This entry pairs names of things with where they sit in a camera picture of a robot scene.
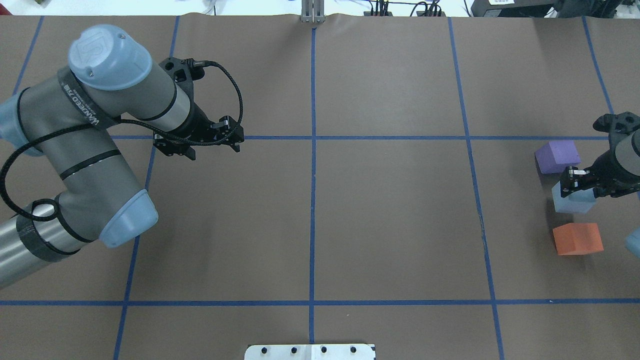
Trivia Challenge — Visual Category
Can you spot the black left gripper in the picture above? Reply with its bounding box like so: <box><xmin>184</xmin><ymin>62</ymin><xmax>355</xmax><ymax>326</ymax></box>
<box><xmin>153</xmin><ymin>57</ymin><xmax>245</xmax><ymax>161</ymax></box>

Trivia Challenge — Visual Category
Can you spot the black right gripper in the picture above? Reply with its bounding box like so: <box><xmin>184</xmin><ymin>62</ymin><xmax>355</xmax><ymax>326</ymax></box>
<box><xmin>559</xmin><ymin>112</ymin><xmax>640</xmax><ymax>198</ymax></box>

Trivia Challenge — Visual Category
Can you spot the blue foam block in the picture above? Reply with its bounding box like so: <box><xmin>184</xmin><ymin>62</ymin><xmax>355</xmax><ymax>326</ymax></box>
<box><xmin>551</xmin><ymin>181</ymin><xmax>597</xmax><ymax>214</ymax></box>

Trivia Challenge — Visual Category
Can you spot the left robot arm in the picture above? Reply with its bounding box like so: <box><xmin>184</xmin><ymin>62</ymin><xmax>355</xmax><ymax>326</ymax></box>
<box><xmin>1</xmin><ymin>23</ymin><xmax>245</xmax><ymax>289</ymax></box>

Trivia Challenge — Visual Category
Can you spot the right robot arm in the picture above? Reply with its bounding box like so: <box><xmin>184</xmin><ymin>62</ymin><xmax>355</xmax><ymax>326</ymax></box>
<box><xmin>558</xmin><ymin>112</ymin><xmax>640</xmax><ymax>198</ymax></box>

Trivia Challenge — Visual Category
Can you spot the purple foam block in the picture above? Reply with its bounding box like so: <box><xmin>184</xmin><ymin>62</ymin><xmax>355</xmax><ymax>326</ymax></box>
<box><xmin>534</xmin><ymin>139</ymin><xmax>582</xmax><ymax>174</ymax></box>

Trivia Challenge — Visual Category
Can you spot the orange foam block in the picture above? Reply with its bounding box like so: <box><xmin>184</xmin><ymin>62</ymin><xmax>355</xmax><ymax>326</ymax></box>
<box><xmin>551</xmin><ymin>223</ymin><xmax>604</xmax><ymax>256</ymax></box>

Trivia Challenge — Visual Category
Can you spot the aluminium frame post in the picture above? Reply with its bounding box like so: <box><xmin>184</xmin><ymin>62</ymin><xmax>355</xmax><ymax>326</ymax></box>
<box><xmin>300</xmin><ymin>0</ymin><xmax>326</xmax><ymax>24</ymax></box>

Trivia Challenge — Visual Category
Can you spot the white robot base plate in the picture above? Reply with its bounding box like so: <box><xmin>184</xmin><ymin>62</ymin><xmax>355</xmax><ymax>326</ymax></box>
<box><xmin>243</xmin><ymin>343</ymin><xmax>377</xmax><ymax>360</ymax></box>

